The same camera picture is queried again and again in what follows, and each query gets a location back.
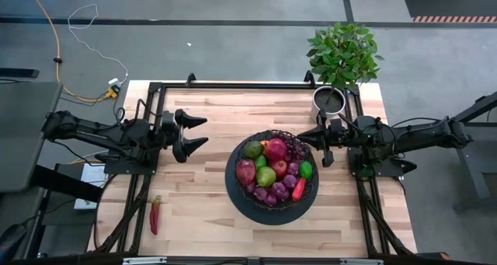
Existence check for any red apple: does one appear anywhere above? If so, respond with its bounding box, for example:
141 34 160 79
269 159 289 180

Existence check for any black hazard-striped floor mat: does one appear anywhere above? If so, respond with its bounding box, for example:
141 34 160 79
401 0 497 24

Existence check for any silver metal bracket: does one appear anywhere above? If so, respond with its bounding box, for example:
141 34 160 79
123 256 168 265
340 259 384 265

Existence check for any black woven wicker basket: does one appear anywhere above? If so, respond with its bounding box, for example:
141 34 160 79
235 129 318 211

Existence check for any black diagonal beam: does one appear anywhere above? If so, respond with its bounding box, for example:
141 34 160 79
30 166 104 204

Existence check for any red pomegranate with crown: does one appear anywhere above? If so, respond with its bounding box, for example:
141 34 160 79
265 138 288 161

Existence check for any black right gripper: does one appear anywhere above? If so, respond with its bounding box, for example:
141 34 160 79
297 109 350 168

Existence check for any green lime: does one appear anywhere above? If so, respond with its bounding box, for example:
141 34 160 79
299 160 314 180

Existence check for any black metal stand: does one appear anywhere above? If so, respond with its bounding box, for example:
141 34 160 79
426 89 497 204

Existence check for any white cable with charger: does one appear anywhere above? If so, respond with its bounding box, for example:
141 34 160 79
68 3 130 88

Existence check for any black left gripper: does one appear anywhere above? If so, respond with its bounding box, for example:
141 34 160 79
159 109 210 164

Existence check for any bright red chili pepper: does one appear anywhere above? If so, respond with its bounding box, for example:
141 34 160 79
291 177 308 202

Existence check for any purple grape bunch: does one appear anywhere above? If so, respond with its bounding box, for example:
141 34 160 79
285 134 311 161
244 162 301 207

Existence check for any round dark woven placemat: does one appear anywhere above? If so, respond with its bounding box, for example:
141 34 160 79
224 131 320 226

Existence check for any yellow cable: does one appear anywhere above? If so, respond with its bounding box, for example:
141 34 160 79
25 0 117 103

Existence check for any black flat bar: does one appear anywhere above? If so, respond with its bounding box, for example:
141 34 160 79
0 68 40 78

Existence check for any dark red chili pepper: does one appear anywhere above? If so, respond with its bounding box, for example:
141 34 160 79
149 195 162 236

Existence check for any grey desk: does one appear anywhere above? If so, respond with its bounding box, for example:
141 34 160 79
0 81 63 192

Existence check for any white box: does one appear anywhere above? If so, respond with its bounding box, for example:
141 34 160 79
73 162 108 211

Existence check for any green plant in white pot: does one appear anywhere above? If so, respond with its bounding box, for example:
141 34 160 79
305 22 385 124

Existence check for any green pear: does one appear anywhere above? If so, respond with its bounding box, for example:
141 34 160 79
255 166 277 188

